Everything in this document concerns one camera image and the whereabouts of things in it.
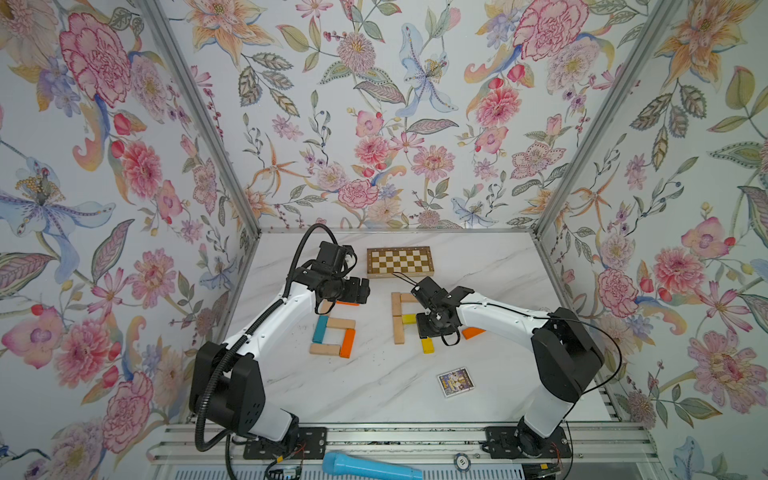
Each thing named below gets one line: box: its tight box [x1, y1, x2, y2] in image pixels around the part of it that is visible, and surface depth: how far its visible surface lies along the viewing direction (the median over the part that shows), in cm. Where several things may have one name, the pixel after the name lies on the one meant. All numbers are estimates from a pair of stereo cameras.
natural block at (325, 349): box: [309, 343, 341, 356], surface depth 90 cm
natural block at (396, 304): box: [391, 292, 402, 317], surface depth 102 cm
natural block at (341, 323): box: [327, 317, 356, 329], surface depth 97 cm
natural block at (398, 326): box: [392, 308, 405, 345], surface depth 97 cm
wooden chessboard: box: [366, 246, 434, 279], surface depth 109 cm
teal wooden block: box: [312, 315, 329, 344], surface depth 96 cm
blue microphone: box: [322, 452, 423, 480], surface depth 70 cm
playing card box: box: [436, 366, 476, 398], surface depth 84 cm
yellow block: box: [422, 337, 435, 354], surface depth 92 cm
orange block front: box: [339, 328, 356, 359], surface depth 92 cm
